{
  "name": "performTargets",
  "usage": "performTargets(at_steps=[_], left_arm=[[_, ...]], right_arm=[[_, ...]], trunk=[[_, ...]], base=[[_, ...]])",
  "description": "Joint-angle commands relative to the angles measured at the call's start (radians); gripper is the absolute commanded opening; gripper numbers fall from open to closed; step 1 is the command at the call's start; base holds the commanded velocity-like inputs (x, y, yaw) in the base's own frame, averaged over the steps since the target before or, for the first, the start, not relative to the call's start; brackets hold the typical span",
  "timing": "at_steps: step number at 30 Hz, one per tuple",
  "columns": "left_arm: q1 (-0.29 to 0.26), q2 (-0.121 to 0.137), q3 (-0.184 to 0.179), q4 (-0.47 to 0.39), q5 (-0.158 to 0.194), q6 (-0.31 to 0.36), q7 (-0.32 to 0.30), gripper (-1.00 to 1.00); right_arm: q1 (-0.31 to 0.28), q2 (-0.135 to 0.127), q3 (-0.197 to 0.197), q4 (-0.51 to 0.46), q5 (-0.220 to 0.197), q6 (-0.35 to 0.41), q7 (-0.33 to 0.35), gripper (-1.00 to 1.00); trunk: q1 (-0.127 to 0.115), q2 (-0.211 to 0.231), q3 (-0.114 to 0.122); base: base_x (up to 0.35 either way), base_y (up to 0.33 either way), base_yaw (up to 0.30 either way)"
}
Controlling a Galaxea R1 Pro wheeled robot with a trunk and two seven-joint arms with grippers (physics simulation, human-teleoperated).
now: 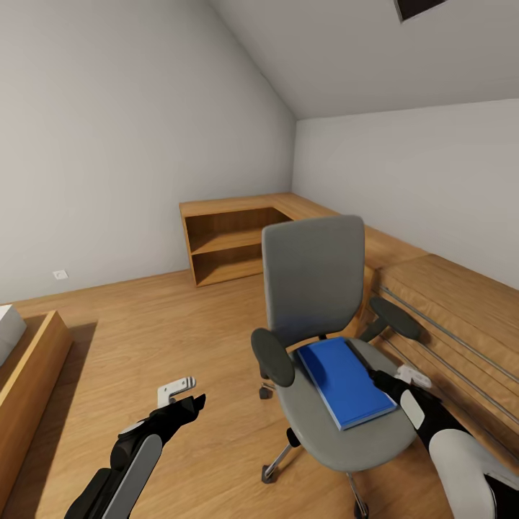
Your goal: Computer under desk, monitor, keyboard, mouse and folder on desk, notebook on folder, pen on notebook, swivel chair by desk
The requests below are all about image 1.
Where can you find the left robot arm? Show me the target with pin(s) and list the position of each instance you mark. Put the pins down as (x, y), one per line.
(112, 493)

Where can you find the folder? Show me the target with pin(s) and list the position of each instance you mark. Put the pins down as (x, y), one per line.
(343, 382)

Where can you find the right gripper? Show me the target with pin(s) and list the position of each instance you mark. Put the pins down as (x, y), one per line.
(385, 382)

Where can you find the cabinet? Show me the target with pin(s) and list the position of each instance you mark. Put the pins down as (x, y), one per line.
(468, 346)

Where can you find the bed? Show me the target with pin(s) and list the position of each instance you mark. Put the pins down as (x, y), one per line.
(32, 353)

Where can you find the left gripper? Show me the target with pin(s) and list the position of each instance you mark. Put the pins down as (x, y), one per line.
(183, 411)

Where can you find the swivel chair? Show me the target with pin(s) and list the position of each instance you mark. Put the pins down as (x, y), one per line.
(313, 274)

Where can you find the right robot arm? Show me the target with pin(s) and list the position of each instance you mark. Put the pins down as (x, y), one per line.
(476, 484)

